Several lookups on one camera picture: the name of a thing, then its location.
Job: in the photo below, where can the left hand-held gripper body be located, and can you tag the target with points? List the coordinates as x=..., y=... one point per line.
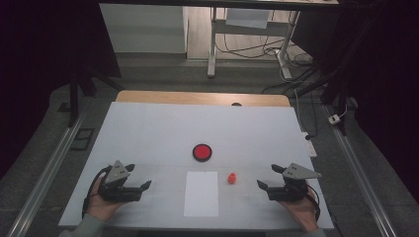
x=115, y=192

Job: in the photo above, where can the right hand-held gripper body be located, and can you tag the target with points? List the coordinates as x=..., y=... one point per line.
x=290, y=191

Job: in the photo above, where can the orange stamp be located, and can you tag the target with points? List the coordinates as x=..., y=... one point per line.
x=232, y=178

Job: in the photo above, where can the round red ink pad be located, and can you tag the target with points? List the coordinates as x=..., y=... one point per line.
x=202, y=151

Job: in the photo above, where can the person's left hand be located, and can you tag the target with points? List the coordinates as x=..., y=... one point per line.
x=99, y=207

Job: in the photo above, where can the person's right hand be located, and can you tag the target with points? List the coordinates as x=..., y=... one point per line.
x=301, y=212

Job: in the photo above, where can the white power strip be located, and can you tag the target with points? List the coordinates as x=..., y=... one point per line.
x=311, y=147

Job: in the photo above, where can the white paper sheet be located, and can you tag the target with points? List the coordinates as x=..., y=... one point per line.
x=201, y=194

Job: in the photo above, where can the white table mat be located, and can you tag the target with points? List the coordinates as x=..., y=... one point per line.
x=171, y=128

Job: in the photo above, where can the white plug adapter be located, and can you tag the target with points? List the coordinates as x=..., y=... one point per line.
x=334, y=119

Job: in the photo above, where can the black table grommet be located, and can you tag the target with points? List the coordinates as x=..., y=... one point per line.
x=236, y=104

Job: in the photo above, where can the black metal stand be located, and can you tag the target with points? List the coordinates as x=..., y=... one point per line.
x=74, y=95
x=339, y=95

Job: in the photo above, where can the wooden table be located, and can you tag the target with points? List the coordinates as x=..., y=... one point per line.
x=197, y=97

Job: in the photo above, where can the white cabinet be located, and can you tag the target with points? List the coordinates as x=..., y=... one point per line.
x=145, y=29

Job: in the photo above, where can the white metal-legged desk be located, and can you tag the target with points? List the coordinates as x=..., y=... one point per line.
x=250, y=29

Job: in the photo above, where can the aluminium floor rail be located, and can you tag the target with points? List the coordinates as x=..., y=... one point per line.
x=46, y=177
x=359, y=177

